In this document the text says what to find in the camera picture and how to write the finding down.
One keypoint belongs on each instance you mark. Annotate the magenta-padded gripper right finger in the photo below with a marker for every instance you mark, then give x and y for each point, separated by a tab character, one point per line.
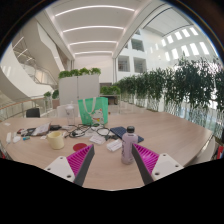
165	165

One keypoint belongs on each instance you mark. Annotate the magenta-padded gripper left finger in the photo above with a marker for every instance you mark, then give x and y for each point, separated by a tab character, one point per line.
60	166

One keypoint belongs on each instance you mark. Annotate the purple drink bottle black cap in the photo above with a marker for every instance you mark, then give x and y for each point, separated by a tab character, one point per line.
127	145

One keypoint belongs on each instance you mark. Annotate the pale yellow mug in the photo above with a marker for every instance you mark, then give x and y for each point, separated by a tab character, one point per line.
56	140

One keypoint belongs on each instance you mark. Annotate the flat round red coaster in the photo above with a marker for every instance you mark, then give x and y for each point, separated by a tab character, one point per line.
79	146

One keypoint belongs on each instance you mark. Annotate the black power brick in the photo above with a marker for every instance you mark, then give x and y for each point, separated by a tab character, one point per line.
55	127

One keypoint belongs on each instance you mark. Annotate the small teal packet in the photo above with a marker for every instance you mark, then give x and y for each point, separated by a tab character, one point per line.
26	138

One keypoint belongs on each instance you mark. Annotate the black tablet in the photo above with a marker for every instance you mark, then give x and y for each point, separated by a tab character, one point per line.
29	131

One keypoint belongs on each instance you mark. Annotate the white computer mouse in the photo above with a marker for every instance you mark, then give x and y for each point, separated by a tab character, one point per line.
16	139

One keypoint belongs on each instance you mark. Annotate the clear plastic tumbler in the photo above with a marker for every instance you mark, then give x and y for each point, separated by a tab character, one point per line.
70	115

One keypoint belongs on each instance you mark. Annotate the small red black case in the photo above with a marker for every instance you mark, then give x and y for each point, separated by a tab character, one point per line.
20	131

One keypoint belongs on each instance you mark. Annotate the white tissue pack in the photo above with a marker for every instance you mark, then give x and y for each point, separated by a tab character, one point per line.
114	145

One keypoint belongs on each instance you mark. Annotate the white chair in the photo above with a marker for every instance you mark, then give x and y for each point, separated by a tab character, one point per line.
61	110

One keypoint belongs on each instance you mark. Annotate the dark blue keyboard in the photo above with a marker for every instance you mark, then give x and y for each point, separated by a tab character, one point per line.
116	131

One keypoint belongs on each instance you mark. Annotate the white power adapter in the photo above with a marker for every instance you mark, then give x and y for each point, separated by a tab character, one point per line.
8	137

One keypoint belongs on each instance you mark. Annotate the green tote bag cat print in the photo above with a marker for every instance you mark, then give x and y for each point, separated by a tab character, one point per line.
87	113

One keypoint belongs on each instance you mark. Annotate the black office chair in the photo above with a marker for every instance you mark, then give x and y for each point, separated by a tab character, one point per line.
33	112

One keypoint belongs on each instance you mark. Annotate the white paper slip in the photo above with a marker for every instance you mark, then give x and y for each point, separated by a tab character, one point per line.
6	124

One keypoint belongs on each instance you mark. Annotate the small potted green plants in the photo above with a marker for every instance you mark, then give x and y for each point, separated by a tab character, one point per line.
51	95

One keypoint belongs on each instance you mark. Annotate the tall white cabinet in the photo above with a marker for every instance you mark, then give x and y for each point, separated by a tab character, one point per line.
78	90

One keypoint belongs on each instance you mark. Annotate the row of leafy green trees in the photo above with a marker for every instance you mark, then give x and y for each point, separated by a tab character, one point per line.
186	86

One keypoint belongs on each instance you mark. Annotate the wooden shelf with green plants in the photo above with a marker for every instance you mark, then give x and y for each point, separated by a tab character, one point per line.
110	90

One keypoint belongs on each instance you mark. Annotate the green shrubs in planter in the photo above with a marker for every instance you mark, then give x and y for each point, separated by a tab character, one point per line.
80	71

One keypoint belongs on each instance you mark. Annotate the ceiling light strips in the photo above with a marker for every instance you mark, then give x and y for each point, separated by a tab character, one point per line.
93	27

